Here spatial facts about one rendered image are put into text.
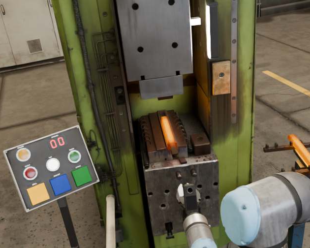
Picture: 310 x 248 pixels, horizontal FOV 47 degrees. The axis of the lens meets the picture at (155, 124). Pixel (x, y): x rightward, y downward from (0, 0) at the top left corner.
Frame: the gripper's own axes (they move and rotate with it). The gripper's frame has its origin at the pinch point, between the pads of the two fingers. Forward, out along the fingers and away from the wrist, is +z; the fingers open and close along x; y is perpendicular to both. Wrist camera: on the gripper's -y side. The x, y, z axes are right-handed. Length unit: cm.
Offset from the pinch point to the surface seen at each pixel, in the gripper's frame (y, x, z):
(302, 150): 3, 59, 16
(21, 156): -15, -67, 16
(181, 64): -41, 7, 33
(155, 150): 2.8, -8.7, 34.1
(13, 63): 87, -220, 528
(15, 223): 101, -124, 110
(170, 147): -1.1, -1.2, 28.4
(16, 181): -7, -70, 10
